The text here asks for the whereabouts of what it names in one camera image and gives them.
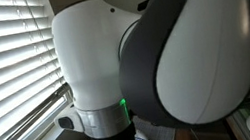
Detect grey woven placemat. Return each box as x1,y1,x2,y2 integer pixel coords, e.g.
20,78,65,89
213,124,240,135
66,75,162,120
132,111,178,140

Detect white window blinds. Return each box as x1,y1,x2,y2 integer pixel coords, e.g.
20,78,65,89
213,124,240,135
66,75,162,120
0,0,79,140

